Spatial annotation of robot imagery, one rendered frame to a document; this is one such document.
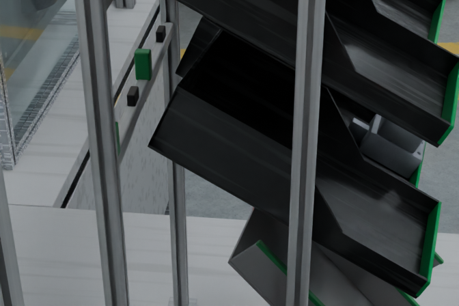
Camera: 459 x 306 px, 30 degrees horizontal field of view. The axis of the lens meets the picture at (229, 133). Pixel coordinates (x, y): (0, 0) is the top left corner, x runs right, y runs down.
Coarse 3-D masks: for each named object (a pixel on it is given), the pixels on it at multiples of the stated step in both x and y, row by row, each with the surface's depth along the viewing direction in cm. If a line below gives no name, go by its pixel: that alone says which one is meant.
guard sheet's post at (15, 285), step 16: (0, 160) 28; (0, 176) 28; (0, 192) 28; (0, 208) 28; (0, 224) 28; (0, 240) 29; (0, 256) 29; (0, 272) 29; (16, 272) 30; (0, 288) 29; (16, 288) 30; (0, 304) 29; (16, 304) 30
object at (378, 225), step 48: (240, 48) 84; (192, 96) 74; (240, 96) 87; (288, 96) 86; (192, 144) 76; (240, 144) 75; (288, 144) 87; (336, 144) 87; (240, 192) 77; (288, 192) 76; (336, 192) 84; (384, 192) 88; (336, 240) 77; (384, 240) 81; (432, 240) 81
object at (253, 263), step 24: (264, 216) 90; (240, 240) 85; (264, 240) 88; (312, 240) 94; (240, 264) 82; (264, 264) 81; (312, 264) 91; (336, 264) 94; (264, 288) 82; (312, 288) 89; (336, 288) 92; (360, 288) 95; (384, 288) 94
